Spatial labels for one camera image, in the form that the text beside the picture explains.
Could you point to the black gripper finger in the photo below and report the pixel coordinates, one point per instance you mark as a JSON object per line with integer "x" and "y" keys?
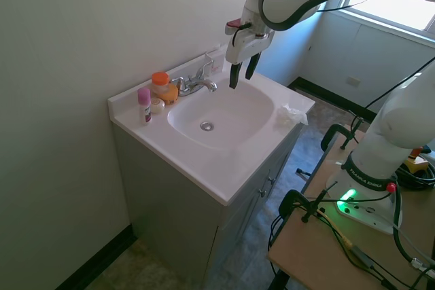
{"x": 234, "y": 76}
{"x": 252, "y": 66}

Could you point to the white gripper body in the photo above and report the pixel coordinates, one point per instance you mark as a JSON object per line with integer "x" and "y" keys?
{"x": 244, "y": 45}

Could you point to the white tissue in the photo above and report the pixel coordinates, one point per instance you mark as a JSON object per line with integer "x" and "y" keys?
{"x": 289, "y": 115}

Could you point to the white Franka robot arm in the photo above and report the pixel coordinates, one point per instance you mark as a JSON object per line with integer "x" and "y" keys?
{"x": 380, "y": 123}

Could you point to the chrome faucet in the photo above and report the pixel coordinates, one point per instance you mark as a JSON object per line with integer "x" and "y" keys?
{"x": 193, "y": 84}

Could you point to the chrome sink drain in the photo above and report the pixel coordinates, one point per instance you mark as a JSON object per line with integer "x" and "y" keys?
{"x": 207, "y": 126}

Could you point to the orange round container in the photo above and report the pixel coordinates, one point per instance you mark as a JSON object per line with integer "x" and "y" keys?
{"x": 171, "y": 94}

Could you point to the jar with orange lid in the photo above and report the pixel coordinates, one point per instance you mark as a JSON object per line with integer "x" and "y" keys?
{"x": 160, "y": 79}

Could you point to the round white soap tin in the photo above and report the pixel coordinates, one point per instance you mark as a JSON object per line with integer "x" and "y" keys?
{"x": 157, "y": 105}

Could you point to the black baseboard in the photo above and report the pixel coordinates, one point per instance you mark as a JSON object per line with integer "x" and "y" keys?
{"x": 333, "y": 94}
{"x": 98, "y": 256}

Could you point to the white vanity sink top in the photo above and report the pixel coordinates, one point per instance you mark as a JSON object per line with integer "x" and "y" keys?
{"x": 190, "y": 154}

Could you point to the pink deodorant stick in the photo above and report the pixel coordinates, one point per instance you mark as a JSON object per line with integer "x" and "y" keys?
{"x": 144, "y": 105}

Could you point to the black C-clamp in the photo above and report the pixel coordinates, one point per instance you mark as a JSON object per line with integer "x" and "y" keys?
{"x": 334, "y": 130}
{"x": 289, "y": 200}

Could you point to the metal cabinet knob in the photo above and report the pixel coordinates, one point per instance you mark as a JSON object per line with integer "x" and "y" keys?
{"x": 261, "y": 192}
{"x": 270, "y": 179}

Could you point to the small black clamp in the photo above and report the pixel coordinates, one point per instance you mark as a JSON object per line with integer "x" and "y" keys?
{"x": 301, "y": 172}

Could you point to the grey vanity cabinet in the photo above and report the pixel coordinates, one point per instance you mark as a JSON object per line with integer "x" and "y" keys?
{"x": 176, "y": 208}

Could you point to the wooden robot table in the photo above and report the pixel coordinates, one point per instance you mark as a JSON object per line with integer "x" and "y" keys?
{"x": 306, "y": 249}

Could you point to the yellow emergency stop box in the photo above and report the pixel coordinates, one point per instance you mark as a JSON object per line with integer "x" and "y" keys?
{"x": 418, "y": 162}

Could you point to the white wall outlet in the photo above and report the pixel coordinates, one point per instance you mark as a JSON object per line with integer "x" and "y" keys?
{"x": 353, "y": 81}

